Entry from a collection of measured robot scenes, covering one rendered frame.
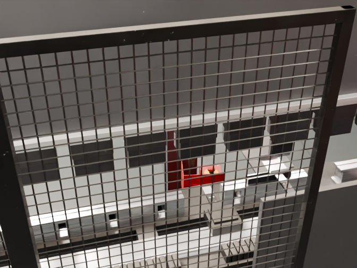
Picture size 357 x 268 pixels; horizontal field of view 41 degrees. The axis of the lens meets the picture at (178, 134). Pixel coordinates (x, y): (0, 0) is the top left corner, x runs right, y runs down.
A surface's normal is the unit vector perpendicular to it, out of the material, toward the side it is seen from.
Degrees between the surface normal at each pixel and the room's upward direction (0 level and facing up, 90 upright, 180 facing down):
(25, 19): 90
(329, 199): 90
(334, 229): 90
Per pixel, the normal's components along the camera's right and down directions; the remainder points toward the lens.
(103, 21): 0.26, 0.53
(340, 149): 0.00, -0.84
